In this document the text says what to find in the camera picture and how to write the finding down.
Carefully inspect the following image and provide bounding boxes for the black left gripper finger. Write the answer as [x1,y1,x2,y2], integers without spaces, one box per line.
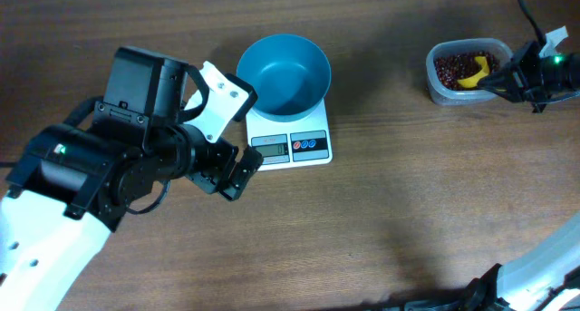
[218,163,254,201]
[237,146,264,184]

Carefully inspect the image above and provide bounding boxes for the yellow plastic scoop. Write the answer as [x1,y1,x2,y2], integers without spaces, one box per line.
[457,56,490,89]

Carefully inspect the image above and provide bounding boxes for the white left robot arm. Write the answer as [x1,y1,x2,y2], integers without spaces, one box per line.
[1,46,263,310]

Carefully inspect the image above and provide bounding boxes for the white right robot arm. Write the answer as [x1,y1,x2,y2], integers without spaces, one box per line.
[459,38,579,310]

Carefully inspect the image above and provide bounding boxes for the white digital kitchen scale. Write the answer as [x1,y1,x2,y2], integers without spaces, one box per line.
[246,102,333,171]

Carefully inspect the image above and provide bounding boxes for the blue plastic bowl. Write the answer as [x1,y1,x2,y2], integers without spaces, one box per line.
[237,34,332,122]

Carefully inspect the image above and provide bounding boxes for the clear plastic container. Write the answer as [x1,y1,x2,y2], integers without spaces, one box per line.
[425,38,513,106]

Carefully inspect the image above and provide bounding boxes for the red adzuki beans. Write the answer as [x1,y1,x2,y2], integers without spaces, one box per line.
[434,51,500,91]

